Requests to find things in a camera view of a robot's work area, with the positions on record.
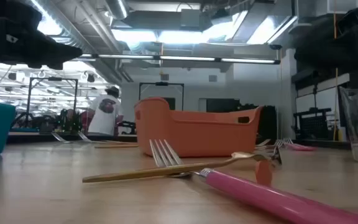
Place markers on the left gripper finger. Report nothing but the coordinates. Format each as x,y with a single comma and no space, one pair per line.
54,64
54,51

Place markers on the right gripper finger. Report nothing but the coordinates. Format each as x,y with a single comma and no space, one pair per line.
319,49
319,65

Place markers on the wooden chopsticks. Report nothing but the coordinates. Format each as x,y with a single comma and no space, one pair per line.
117,146

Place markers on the gold spoon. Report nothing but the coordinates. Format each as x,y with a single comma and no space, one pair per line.
135,174

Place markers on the orange plastic bin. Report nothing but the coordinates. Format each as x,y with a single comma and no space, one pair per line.
197,137

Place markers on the black background robot arm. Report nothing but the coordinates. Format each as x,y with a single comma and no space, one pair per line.
127,126

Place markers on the black pegboard stand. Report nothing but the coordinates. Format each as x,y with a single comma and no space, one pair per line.
314,126

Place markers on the person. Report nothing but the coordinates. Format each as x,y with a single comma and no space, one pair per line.
104,115

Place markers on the black bulky equipment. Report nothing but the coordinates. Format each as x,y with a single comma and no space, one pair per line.
269,124

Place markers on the long ceiling light bar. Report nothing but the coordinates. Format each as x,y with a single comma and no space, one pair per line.
185,58

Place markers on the black gantry frame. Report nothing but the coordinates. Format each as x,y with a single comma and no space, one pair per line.
54,79
162,83

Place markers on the dark ceiling security camera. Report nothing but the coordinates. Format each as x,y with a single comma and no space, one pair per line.
275,47

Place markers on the black wall monitor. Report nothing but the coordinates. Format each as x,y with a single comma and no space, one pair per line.
222,105

